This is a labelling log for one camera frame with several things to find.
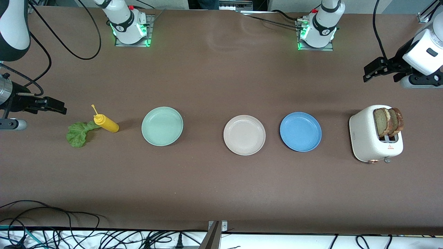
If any green lettuce leaf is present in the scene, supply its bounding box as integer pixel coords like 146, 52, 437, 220
66, 121, 101, 148

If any light brown bread slice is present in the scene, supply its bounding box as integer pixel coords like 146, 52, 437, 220
373, 108, 391, 138

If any dark crust bread slice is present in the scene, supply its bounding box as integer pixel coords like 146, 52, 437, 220
388, 107, 404, 137

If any yellow squeeze bottle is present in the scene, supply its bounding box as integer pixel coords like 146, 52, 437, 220
91, 104, 120, 133

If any blue plate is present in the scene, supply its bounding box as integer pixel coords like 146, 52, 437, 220
280, 112, 322, 152

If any mint green plate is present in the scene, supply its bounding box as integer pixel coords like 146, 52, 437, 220
141, 107, 184, 147

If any beige plate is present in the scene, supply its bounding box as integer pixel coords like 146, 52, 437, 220
223, 115, 266, 156

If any white toaster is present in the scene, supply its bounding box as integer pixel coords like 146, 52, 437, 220
349, 105, 404, 164

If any grey power strip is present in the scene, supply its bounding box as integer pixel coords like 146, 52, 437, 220
219, 1, 254, 11

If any brown table cover sheet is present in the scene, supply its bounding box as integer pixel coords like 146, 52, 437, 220
0, 6, 443, 236

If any dark grey metal bar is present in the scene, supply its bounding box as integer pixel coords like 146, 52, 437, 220
198, 221, 222, 249

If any aluminium frame rail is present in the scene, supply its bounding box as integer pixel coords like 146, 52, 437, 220
417, 0, 443, 24

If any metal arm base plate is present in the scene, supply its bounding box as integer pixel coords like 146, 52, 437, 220
295, 19, 335, 52
114, 14, 155, 48

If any black braided cable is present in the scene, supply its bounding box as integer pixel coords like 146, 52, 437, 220
241, 10, 305, 30

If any teal cable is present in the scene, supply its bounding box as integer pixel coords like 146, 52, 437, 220
0, 225, 45, 249

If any grey metal bracket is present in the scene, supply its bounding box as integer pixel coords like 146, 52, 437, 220
208, 220, 228, 232

